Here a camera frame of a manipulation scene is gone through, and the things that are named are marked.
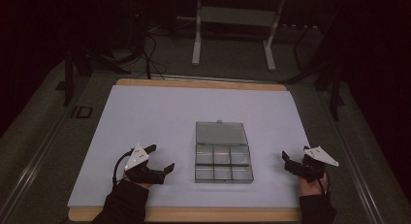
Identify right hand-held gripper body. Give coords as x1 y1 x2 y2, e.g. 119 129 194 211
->
292 145 340 183

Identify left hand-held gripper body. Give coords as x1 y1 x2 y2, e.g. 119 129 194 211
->
123 144 167 185

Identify clear plastic compartment box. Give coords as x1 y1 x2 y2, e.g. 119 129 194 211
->
194 119 255 185

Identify person's left hand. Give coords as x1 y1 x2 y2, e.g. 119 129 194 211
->
123 172 153 190

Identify person's right hand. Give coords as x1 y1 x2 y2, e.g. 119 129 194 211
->
299 173 331 198

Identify white table mat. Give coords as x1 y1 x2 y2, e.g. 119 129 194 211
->
67 84 311 209

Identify black metal stand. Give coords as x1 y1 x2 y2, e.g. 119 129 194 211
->
55 48 132 108
280 10 346 122

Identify black tripod stand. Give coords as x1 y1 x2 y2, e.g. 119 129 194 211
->
110 0 153 80

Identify white metal stand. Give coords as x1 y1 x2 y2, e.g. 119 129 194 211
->
191 0 287 72

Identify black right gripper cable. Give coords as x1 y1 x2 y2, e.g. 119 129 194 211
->
317 176 327 196

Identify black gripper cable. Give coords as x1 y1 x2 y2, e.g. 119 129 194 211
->
317 176 327 196
111 148 135 186

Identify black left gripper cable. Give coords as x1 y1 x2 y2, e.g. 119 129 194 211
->
111 148 135 186

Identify metal floor rail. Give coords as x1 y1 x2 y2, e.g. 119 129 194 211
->
0 111 71 218
318 91 389 224

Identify black floor bracket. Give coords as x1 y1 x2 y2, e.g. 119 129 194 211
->
70 105 94 119

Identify black floor cables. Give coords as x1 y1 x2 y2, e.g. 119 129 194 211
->
142 33 169 80

